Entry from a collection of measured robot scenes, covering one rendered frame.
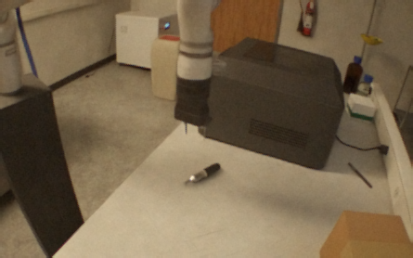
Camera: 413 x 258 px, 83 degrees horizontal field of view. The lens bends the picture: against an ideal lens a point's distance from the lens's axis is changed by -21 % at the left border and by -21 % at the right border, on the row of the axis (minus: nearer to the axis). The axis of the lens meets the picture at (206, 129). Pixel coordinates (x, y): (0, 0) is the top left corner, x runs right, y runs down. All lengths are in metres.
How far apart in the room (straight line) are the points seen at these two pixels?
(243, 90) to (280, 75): 0.13
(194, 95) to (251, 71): 0.34
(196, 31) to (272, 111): 0.45
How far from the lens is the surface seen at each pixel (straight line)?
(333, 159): 1.11
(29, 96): 1.01
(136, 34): 3.97
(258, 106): 0.93
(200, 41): 0.58
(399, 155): 1.13
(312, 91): 0.90
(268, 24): 3.93
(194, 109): 0.65
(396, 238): 0.68
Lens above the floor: 1.49
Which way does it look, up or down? 32 degrees down
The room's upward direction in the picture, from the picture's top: 5 degrees clockwise
